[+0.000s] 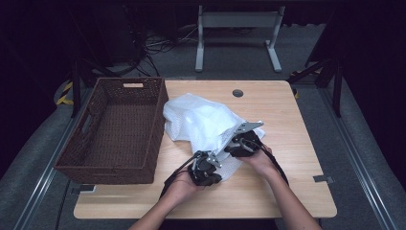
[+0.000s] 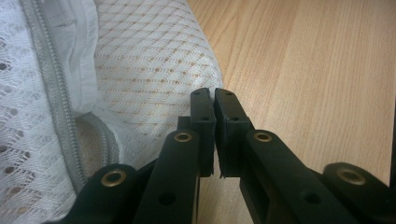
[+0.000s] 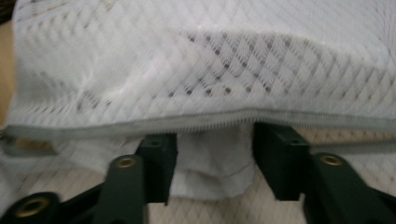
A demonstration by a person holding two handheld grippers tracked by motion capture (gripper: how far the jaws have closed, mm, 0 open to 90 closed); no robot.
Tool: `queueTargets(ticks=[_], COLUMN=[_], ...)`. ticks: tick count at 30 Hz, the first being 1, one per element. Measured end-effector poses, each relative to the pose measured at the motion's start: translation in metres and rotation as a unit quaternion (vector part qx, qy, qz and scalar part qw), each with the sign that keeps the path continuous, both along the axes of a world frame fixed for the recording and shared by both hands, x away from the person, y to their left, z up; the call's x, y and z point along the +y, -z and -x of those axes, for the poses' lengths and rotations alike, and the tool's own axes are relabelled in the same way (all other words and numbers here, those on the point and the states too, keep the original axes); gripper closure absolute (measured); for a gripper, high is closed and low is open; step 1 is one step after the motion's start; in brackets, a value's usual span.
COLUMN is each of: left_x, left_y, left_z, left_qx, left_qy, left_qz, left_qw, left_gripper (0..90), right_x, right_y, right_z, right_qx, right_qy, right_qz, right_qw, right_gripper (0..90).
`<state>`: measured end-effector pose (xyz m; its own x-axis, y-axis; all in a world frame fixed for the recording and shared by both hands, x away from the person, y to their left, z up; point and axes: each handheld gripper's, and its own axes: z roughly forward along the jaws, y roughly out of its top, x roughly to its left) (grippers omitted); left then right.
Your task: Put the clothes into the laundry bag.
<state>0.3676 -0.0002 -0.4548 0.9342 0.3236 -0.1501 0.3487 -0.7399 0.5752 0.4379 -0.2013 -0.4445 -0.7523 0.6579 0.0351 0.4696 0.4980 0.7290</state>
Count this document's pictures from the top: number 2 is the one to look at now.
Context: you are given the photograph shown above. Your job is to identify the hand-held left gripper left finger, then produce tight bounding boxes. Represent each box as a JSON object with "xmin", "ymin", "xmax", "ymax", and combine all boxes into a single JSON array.
[{"xmin": 177, "ymin": 87, "xmax": 218, "ymax": 178}]

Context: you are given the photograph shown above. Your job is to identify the white mesh laundry bag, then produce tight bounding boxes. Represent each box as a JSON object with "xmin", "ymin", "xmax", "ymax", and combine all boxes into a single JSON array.
[{"xmin": 0, "ymin": 0, "xmax": 224, "ymax": 224}]

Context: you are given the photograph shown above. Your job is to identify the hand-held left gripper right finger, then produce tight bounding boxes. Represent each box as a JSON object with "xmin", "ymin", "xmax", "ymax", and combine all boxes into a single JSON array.
[{"xmin": 214, "ymin": 88, "xmax": 255, "ymax": 178}]

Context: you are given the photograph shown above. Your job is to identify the white shirt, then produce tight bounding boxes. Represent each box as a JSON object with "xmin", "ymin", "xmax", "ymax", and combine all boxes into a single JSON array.
[{"xmin": 40, "ymin": 0, "xmax": 101, "ymax": 117}]

